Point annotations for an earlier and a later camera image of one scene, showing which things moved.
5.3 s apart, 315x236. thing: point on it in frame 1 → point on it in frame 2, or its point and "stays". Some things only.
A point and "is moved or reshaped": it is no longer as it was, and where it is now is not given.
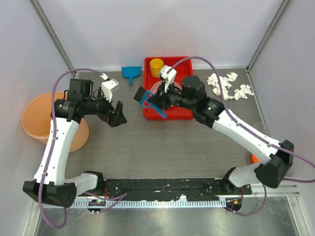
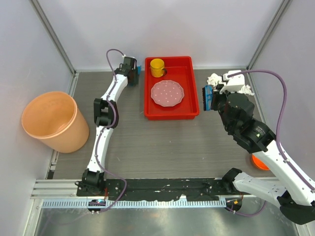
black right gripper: (161, 99) → (216, 96)
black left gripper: (113, 119) → (135, 81)
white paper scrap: (245, 89) stays
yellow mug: (156, 65) stays
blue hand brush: (141, 96) is moved or reshaped
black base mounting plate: (198, 189) stays
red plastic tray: (183, 67) stays
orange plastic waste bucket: (36, 117) stays
